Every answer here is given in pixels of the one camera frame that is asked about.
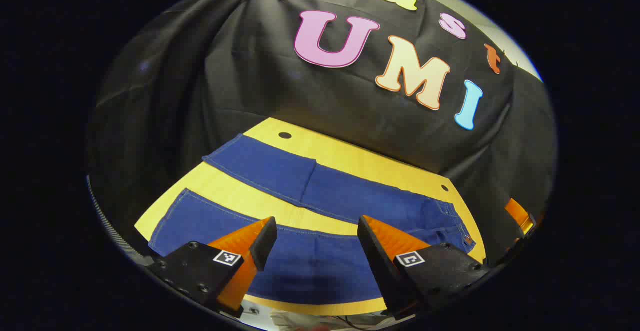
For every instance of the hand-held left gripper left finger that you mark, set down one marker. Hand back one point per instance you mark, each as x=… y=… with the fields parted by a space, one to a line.
x=264 y=243

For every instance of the blue denim jeans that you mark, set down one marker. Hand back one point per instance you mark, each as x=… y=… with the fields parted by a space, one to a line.
x=340 y=191

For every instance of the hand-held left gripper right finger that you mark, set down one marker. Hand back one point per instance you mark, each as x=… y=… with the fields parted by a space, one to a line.
x=372 y=251

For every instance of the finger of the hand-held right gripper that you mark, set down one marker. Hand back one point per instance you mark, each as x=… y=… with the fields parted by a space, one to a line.
x=517 y=213

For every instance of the black backdrop cloth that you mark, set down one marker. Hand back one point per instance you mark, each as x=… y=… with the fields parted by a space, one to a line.
x=225 y=71

